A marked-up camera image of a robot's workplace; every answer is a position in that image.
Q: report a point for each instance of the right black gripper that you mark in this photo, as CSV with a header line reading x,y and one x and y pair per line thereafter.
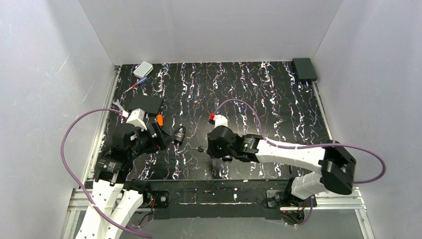
x,y
211,147

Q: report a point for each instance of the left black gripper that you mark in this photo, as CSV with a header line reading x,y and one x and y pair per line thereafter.
x,y
158,135

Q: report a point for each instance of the black keys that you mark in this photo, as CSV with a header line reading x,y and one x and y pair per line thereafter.
x,y
199,149

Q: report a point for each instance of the orange black padlock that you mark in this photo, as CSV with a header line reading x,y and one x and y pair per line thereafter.
x,y
226,159

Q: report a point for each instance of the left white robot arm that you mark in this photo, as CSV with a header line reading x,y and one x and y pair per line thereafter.
x,y
114,200

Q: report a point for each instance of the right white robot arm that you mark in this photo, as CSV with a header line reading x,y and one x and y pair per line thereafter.
x,y
330,168

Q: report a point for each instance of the black flat box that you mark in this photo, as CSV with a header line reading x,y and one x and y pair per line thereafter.
x,y
149,104

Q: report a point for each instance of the silver wrench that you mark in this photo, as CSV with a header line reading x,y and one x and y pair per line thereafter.
x,y
116,102

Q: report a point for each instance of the black front base bar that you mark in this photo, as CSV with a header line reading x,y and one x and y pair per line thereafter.
x,y
211,198

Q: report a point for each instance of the red blue screwdriver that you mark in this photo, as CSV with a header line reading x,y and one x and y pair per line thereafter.
x,y
139,82

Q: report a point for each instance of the white rounded box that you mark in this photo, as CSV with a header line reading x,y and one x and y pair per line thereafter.
x,y
143,69

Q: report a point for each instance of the black box in corner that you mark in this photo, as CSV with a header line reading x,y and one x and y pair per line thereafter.
x,y
304,70

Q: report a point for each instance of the orange handled screwdriver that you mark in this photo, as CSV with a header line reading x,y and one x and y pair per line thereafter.
x,y
160,120

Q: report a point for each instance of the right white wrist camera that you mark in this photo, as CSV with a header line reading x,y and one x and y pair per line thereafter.
x,y
218,120

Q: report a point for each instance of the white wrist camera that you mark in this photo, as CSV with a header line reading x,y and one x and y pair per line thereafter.
x,y
218,120
136,118

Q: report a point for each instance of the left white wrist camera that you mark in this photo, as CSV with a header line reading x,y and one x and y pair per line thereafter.
x,y
136,118

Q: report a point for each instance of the left aluminium rail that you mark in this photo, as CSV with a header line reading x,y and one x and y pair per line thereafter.
x,y
73,216

